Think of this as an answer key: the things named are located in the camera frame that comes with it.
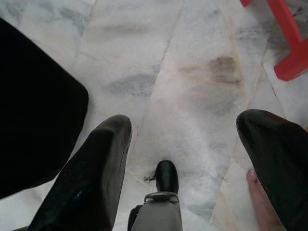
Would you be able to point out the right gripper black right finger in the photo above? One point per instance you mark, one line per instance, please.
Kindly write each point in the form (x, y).
(284, 168)

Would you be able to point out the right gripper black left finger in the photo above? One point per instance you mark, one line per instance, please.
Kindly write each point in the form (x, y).
(91, 180)

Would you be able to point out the black garment red trim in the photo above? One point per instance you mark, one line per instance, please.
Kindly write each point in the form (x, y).
(36, 108)

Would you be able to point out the bare human foot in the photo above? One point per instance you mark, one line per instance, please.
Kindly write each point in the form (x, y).
(260, 199)

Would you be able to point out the grey robot leg black foot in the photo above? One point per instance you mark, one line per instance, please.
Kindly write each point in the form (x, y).
(166, 178)

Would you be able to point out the red plastic stool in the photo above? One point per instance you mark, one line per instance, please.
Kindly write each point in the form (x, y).
(288, 36)

